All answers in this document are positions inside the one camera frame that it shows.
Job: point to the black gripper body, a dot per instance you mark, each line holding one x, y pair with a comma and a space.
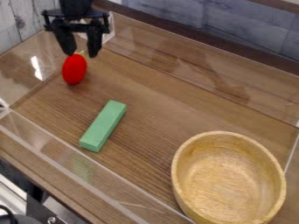
74, 10

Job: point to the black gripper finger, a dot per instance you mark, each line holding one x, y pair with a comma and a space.
65, 36
95, 38

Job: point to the red plush fruit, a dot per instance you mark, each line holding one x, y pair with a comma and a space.
74, 68

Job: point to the wooden bowl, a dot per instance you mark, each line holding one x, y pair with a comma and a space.
227, 179

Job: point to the green rectangular block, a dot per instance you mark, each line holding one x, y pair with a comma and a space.
103, 125

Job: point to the clear acrylic enclosure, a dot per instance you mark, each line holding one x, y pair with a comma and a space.
182, 88

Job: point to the black clamp bracket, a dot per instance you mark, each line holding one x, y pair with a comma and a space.
38, 211

